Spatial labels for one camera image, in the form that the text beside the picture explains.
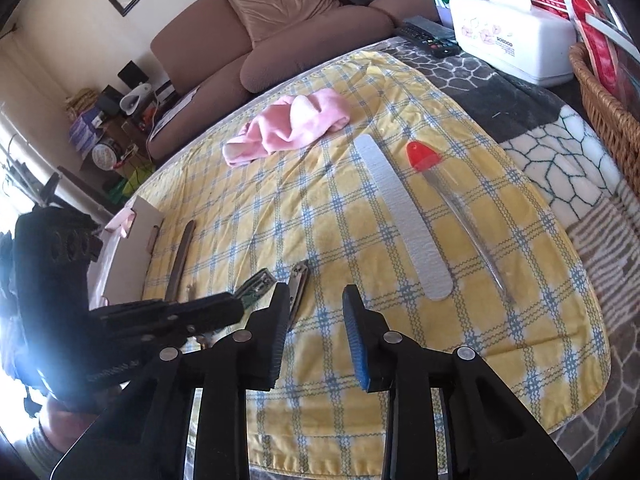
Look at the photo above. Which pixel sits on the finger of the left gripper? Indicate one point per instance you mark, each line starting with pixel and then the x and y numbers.
pixel 190 318
pixel 128 308

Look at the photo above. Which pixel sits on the black remote control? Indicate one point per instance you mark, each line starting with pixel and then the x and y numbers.
pixel 431 37

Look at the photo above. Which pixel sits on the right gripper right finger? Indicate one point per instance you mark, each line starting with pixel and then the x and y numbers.
pixel 489 433

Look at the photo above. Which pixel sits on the grey patterned blanket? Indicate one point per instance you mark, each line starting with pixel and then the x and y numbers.
pixel 558 150

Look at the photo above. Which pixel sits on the small silver nail clipper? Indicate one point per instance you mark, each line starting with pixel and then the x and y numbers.
pixel 296 285

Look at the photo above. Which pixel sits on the black nail file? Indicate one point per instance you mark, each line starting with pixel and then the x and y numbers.
pixel 171 293

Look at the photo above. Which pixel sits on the pink headband cloth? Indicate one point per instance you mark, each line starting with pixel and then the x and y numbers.
pixel 288 124

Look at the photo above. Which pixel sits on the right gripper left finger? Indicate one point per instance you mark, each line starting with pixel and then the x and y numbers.
pixel 143 434

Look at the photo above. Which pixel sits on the white cardboard organizer box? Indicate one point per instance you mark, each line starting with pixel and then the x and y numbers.
pixel 128 242

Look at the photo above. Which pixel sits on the large silver nail clipper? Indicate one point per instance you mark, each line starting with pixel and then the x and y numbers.
pixel 253 289

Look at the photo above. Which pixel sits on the brown sofa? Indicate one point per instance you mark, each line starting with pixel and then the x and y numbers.
pixel 209 58

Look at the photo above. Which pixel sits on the white curved nail file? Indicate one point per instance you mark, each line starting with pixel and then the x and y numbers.
pixel 431 268

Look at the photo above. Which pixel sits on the red handled glass file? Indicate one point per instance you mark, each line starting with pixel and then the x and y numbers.
pixel 424 160

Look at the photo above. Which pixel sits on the wicker basket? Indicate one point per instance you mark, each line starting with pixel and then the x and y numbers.
pixel 617 128

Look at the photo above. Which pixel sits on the yellow plaid cloth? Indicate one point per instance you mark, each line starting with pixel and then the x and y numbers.
pixel 547 341

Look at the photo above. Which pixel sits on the white tissue box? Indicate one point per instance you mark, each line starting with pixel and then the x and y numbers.
pixel 531 45

